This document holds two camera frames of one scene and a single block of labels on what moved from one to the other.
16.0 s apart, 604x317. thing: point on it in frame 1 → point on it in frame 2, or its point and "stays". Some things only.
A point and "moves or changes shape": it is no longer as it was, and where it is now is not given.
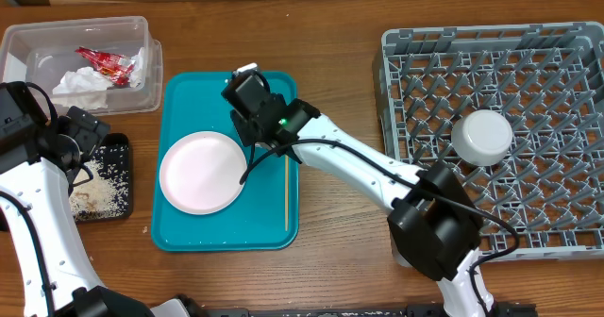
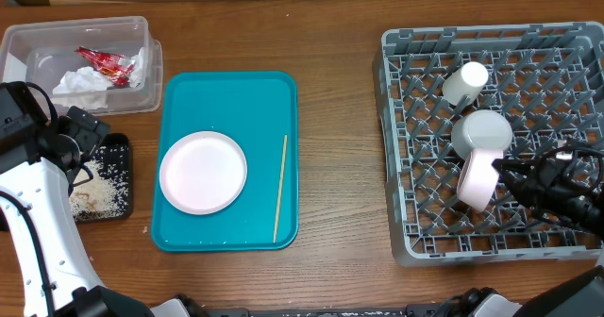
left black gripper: [87, 128] stays
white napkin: [81, 89] stays
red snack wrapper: [115, 66] stays
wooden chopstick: [287, 190] moves or changes shape
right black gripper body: [245, 126] → [563, 193]
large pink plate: [201, 171] stays
